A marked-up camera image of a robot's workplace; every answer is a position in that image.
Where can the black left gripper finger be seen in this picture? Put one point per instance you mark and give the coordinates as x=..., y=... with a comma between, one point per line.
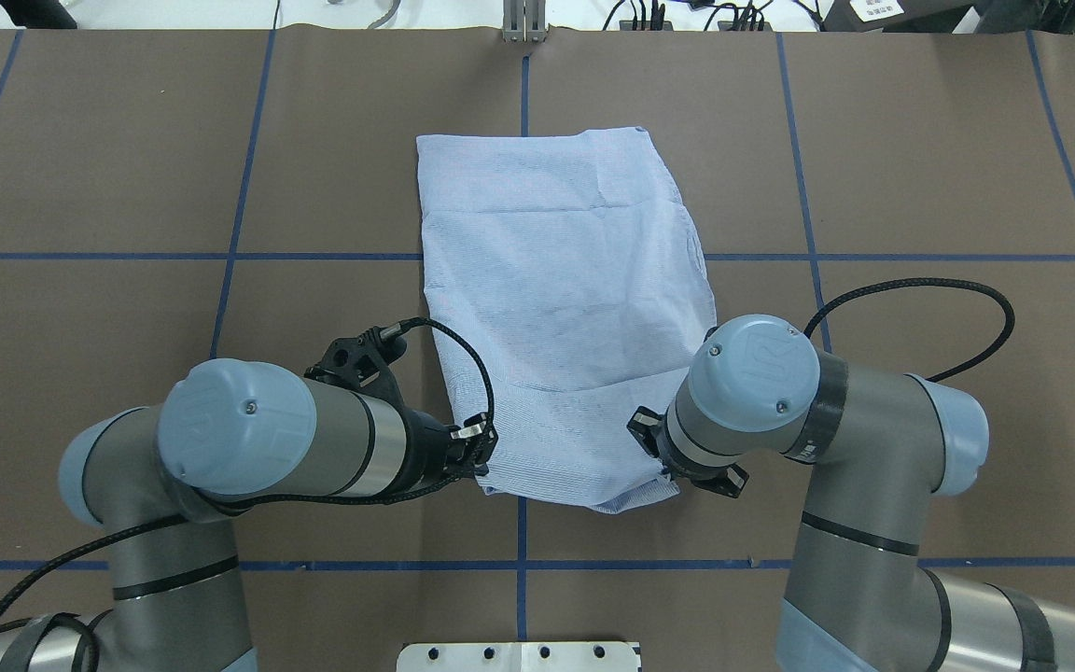
x=470, y=465
x=478, y=431

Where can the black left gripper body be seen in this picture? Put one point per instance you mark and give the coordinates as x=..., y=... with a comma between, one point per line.
x=425, y=449

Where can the light blue striped shirt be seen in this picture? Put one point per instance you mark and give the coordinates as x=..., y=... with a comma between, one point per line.
x=573, y=268

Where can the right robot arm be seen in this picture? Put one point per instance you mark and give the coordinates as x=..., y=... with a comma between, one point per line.
x=881, y=446

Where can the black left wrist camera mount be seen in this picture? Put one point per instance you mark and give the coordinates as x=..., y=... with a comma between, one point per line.
x=356, y=359

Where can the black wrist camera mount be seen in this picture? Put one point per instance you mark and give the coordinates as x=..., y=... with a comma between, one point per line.
x=663, y=436
x=356, y=359

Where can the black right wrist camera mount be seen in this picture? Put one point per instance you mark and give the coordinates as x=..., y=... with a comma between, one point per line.
x=663, y=436

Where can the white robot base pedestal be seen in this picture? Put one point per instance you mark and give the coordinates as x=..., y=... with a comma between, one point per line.
x=522, y=656

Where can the aluminium frame post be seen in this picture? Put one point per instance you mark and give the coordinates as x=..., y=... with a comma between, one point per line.
x=524, y=21

